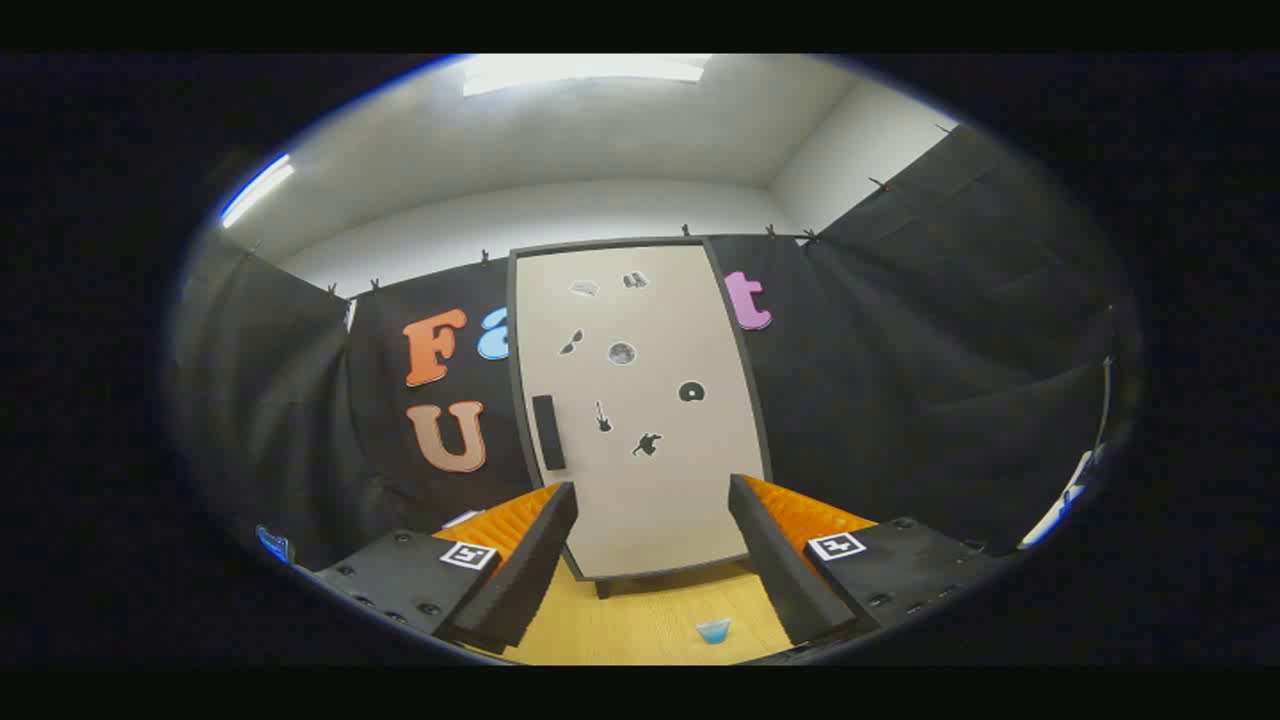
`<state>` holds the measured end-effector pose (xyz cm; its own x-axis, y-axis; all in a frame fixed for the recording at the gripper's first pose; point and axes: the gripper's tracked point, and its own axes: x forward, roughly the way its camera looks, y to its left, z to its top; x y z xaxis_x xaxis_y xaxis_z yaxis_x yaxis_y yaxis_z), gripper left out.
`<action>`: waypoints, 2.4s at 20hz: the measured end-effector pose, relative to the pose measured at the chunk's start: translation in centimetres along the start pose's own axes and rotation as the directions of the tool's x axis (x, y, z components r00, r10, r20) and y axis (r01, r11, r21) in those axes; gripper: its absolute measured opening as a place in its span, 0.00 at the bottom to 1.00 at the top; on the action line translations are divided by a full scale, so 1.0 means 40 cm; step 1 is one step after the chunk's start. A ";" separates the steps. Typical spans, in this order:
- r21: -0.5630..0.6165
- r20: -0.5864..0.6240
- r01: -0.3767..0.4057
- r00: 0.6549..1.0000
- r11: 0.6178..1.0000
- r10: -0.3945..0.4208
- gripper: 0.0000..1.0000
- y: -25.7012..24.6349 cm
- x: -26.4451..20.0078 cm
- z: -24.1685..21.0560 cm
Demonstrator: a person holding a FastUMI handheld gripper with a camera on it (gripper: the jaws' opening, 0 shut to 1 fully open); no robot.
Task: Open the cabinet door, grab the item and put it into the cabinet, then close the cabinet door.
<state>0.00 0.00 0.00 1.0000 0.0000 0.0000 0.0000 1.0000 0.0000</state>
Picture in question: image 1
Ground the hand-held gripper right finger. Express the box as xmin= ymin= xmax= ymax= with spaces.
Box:
xmin=728 ymin=474 xmax=1001 ymax=649

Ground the white patterned sheet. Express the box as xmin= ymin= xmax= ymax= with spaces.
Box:
xmin=1018 ymin=445 xmax=1106 ymax=551

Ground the narrow ceiling light panel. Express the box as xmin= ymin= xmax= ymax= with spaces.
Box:
xmin=220 ymin=153 xmax=296 ymax=229

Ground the white cabinet door black handle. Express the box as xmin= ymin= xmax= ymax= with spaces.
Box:
xmin=515 ymin=245 xmax=766 ymax=581

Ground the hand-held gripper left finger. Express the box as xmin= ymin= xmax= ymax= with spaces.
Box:
xmin=312 ymin=482 xmax=579 ymax=656

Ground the wide ceiling light panel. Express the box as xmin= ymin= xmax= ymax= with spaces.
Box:
xmin=462 ymin=54 xmax=713 ymax=98

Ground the black backdrop cloth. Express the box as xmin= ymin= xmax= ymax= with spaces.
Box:
xmin=170 ymin=125 xmax=1141 ymax=571

